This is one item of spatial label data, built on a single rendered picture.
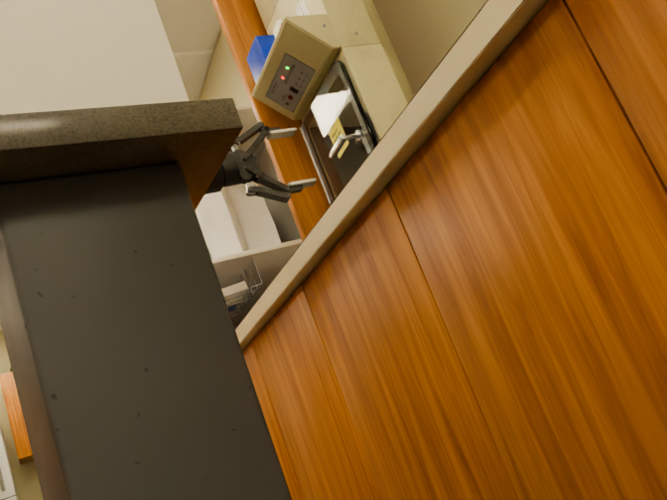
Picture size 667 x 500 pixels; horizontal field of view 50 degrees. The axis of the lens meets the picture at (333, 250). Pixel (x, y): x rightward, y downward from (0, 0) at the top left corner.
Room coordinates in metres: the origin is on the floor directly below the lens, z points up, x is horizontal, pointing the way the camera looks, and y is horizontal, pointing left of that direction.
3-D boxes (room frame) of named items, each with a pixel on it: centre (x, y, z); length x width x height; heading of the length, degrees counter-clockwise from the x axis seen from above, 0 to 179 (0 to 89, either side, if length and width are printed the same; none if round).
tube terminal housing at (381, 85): (1.73, -0.23, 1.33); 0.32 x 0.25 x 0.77; 27
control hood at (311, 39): (1.65, -0.07, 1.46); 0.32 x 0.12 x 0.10; 27
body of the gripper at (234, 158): (1.49, 0.13, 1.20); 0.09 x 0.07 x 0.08; 117
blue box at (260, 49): (1.72, -0.03, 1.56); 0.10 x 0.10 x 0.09; 27
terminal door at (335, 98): (1.67, -0.11, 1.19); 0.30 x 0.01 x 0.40; 26
